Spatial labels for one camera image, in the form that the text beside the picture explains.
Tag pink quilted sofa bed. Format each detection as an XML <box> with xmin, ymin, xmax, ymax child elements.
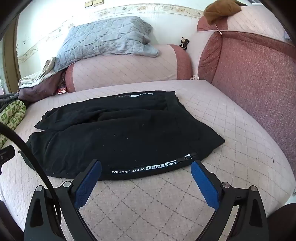
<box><xmin>0</xmin><ymin>80</ymin><xmax>294</xmax><ymax>241</ymax></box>

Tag purple folded cloth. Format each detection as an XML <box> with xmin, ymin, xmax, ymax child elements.
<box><xmin>18</xmin><ymin>71</ymin><xmax>67</xmax><ymax>102</ymax></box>

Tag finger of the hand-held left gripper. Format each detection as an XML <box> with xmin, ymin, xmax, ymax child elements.
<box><xmin>0</xmin><ymin>146</ymin><xmax>16</xmax><ymax>174</ymax></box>

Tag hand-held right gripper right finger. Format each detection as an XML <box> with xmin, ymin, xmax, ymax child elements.
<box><xmin>191</xmin><ymin>160</ymin><xmax>270</xmax><ymax>241</ymax></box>

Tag brown cloth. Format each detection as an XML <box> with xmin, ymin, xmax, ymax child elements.
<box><xmin>203</xmin><ymin>0</ymin><xmax>243</xmax><ymax>25</ymax></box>

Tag black pants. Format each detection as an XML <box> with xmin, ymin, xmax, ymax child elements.
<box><xmin>18</xmin><ymin>91</ymin><xmax>226</xmax><ymax>181</ymax></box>

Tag grey-blue quilted blanket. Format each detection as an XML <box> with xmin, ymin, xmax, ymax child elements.
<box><xmin>53</xmin><ymin>16</ymin><xmax>160</xmax><ymax>72</ymax></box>

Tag green patterned cloth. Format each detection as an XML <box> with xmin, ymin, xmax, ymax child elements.
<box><xmin>0</xmin><ymin>100</ymin><xmax>26</xmax><ymax>149</ymax></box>

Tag black hair clip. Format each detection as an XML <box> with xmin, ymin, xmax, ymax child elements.
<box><xmin>179</xmin><ymin>37</ymin><xmax>190</xmax><ymax>50</ymax></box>

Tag wooden glass door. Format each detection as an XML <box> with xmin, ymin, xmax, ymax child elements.
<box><xmin>0</xmin><ymin>16</ymin><xmax>22</xmax><ymax>93</ymax></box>

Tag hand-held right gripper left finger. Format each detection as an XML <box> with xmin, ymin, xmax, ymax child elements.
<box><xmin>24</xmin><ymin>159</ymin><xmax>102</xmax><ymax>241</ymax></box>

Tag grey plaid cloth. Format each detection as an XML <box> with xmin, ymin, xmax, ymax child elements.
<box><xmin>0</xmin><ymin>92</ymin><xmax>19</xmax><ymax>112</ymax></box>

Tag black cable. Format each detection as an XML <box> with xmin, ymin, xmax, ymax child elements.
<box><xmin>0</xmin><ymin>122</ymin><xmax>61</xmax><ymax>241</ymax></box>

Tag pink and white pillow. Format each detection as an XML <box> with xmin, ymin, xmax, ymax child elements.
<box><xmin>197</xmin><ymin>5</ymin><xmax>287</xmax><ymax>43</ymax></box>

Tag red backrest cushion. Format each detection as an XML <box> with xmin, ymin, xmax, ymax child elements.
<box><xmin>198</xmin><ymin>31</ymin><xmax>296</xmax><ymax>163</ymax></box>

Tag beige folded cloth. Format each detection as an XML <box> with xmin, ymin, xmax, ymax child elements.
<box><xmin>18</xmin><ymin>57</ymin><xmax>58</xmax><ymax>88</ymax></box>

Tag pink bolster cushion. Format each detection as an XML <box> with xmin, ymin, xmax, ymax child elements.
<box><xmin>65</xmin><ymin>44</ymin><xmax>193</xmax><ymax>93</ymax></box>

